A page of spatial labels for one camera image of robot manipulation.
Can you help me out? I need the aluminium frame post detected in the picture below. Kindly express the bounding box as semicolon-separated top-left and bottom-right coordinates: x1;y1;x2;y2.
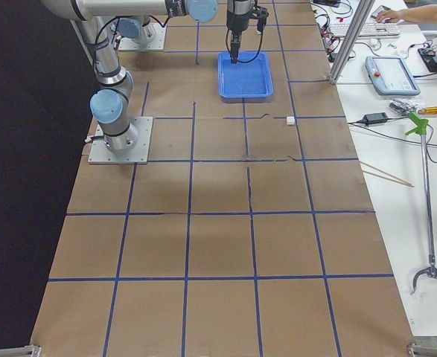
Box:
328;0;374;85

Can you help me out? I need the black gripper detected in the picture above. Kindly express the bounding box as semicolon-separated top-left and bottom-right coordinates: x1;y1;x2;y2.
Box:
226;0;269;62

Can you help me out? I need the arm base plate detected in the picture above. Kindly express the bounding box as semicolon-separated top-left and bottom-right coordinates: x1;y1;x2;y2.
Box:
118;21;166;52
88;117;153;164

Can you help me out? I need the yellow tool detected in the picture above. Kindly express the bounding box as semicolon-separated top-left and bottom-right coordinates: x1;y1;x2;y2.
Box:
418;106;437;115

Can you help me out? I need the person hand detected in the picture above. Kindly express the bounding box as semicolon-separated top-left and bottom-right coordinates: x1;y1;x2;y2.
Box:
375;10;401;23

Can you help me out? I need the black device with cables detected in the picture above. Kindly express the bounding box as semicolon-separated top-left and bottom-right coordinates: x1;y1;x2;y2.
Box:
418;48;437;73

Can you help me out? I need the bag of black parts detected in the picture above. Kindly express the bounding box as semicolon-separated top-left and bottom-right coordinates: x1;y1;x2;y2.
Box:
389;98;424;117

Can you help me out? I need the brown paper table cover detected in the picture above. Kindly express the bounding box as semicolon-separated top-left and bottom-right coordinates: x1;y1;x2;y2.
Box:
31;1;412;356

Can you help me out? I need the green handled reacher grabber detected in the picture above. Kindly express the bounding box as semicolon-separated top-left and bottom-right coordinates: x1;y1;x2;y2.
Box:
405;112;437;293

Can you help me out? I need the blue plastic tray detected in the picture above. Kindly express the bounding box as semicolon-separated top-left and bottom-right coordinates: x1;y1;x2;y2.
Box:
217;51;274;100

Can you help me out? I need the white keyboard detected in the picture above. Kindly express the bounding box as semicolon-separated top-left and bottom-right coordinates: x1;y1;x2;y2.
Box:
329;22;401;38

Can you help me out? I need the white building block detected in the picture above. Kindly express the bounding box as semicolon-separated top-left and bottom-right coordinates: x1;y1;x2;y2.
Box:
286;116;296;126

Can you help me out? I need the black power adapter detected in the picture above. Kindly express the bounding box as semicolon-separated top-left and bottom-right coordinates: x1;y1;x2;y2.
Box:
363;112;389;126

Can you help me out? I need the teach pendant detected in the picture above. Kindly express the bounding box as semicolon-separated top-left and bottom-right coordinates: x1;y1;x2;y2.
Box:
365;57;421;96

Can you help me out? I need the person forearm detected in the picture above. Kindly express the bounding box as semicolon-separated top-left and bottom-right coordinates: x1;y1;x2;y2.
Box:
399;4;437;24

